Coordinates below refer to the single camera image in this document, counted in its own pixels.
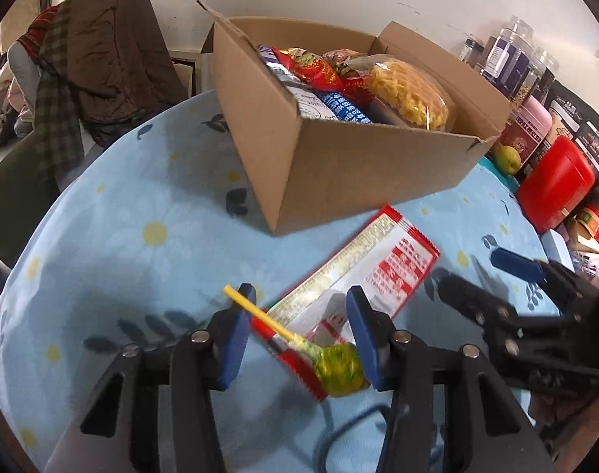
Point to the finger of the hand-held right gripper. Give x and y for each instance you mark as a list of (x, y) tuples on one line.
[(477, 300), (516, 263)]

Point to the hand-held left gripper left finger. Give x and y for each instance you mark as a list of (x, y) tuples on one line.
[(233, 340)]

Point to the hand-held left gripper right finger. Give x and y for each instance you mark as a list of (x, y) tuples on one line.
[(366, 340)]

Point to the green yellow lollipop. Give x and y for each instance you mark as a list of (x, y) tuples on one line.
[(341, 367)]

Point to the long red white packet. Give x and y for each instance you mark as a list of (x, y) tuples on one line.
[(378, 256)]

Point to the cardboard box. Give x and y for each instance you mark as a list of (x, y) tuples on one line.
[(353, 172)]

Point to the clear waffle packet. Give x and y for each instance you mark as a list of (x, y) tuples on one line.
[(408, 91)]

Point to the blue cookie tube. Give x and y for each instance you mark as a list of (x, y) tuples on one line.
[(346, 111)]

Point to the silver purple snack packet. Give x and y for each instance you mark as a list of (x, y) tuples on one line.
[(309, 103)]

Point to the red gold snack packet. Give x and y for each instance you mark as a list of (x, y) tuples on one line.
[(314, 66)]

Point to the person's right forearm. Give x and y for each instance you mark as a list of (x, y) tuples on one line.
[(548, 411)]

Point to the pale blue case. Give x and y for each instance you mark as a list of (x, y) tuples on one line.
[(558, 246)]

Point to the red canister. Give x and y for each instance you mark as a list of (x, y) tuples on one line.
[(555, 182)]

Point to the yellow green fruit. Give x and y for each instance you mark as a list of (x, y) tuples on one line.
[(507, 157)]

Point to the beige snack packet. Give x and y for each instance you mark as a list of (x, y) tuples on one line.
[(555, 133)]

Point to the pink lidded jar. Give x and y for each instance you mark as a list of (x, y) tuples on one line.
[(526, 123)]

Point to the blue floral tablecloth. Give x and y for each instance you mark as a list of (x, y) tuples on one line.
[(132, 231)]

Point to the black coffee bag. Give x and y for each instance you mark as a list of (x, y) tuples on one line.
[(585, 128)]

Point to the clear jar of oats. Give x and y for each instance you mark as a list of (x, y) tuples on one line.
[(533, 81)]

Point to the purple label clear jar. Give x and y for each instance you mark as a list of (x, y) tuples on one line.
[(506, 59)]

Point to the small clear jar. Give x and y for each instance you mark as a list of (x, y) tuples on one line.
[(471, 51)]

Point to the dark green chair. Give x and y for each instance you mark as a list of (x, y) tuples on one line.
[(18, 192)]

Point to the green plaid scarf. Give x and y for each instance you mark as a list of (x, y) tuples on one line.
[(55, 108)]

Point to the brown jacket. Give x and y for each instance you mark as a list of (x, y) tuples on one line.
[(117, 59)]

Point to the grey chair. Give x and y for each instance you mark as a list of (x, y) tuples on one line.
[(18, 74)]

